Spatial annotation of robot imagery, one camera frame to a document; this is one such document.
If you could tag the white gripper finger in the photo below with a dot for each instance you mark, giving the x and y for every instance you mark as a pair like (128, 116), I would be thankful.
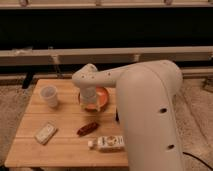
(97, 107)
(82, 106)

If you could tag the small black box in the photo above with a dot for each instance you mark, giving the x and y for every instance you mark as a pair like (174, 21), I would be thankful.
(117, 116)

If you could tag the translucent plastic cup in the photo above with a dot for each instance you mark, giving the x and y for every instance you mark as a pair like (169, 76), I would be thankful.
(49, 95)

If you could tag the brown snack bar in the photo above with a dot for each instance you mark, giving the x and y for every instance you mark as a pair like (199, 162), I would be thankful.
(87, 129)

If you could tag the orange ceramic bowl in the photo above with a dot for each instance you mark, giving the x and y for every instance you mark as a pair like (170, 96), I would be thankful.
(102, 98)

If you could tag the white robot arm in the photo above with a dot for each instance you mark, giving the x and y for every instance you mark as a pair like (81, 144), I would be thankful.
(144, 93)

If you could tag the wooden table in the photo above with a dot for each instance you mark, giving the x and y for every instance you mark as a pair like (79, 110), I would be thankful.
(66, 148)

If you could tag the white rectangular packet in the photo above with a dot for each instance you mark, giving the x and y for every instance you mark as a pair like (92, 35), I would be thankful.
(45, 133)

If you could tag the clear plastic bottle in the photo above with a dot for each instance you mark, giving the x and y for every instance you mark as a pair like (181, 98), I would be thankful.
(107, 143)

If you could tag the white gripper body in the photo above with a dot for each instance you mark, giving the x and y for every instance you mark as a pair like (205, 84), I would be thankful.
(88, 95)

